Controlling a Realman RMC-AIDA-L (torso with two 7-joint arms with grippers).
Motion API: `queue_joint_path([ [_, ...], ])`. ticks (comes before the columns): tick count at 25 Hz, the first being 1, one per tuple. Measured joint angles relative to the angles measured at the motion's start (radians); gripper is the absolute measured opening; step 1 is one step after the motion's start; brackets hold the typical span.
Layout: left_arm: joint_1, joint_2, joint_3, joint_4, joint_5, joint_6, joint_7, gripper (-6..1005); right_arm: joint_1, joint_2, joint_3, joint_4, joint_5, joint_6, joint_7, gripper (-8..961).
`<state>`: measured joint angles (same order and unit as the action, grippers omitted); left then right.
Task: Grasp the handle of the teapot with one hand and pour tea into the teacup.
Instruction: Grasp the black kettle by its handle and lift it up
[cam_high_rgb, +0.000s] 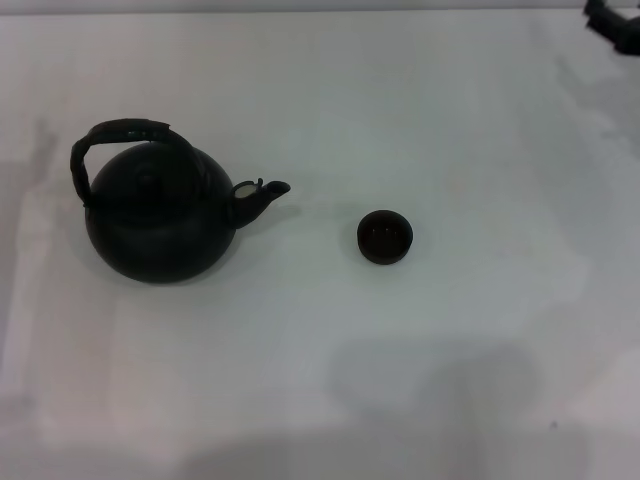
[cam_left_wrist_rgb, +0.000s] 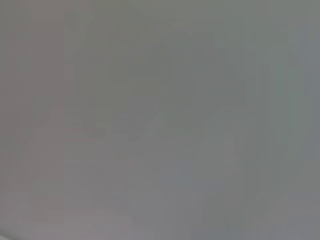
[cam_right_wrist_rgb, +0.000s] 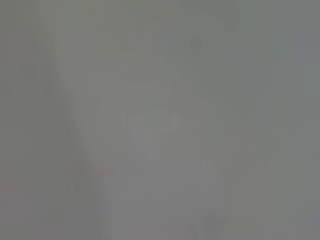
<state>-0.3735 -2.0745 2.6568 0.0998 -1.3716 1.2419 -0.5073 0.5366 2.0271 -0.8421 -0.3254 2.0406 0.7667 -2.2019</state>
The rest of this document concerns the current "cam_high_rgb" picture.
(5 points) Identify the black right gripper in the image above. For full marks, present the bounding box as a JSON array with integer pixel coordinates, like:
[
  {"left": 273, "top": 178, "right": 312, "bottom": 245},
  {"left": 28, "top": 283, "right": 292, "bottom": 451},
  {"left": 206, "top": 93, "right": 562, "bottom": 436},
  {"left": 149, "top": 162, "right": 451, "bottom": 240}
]
[{"left": 583, "top": 0, "right": 640, "bottom": 55}]

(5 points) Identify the small dark brown teacup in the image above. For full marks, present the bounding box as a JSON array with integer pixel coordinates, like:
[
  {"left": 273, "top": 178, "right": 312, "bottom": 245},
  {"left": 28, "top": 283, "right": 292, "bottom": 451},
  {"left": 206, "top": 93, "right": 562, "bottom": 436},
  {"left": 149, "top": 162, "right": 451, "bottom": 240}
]
[{"left": 356, "top": 208, "right": 415, "bottom": 265}]

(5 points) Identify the black round teapot with handle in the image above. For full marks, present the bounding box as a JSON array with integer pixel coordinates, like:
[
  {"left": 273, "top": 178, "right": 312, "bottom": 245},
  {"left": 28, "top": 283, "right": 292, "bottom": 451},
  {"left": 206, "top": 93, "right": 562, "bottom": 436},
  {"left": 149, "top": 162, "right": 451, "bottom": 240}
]
[{"left": 70, "top": 116, "right": 292, "bottom": 285}]

